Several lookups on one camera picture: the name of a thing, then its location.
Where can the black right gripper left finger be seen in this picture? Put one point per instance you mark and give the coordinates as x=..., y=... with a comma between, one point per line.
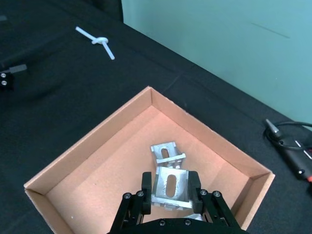
x=146, y=195

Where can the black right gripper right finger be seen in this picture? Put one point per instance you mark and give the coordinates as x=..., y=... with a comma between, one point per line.
x=194, y=192

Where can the silver metal corner bracket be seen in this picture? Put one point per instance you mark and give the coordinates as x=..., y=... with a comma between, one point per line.
x=176, y=185
x=170, y=152

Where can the shallow brown cardboard tray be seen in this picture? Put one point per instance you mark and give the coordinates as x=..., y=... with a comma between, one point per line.
x=102, y=175

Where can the black table cloth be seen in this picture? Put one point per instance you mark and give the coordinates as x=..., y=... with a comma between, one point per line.
x=73, y=102

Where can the white three-armed plastic piece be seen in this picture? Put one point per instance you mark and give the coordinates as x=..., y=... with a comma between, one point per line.
x=98, y=40

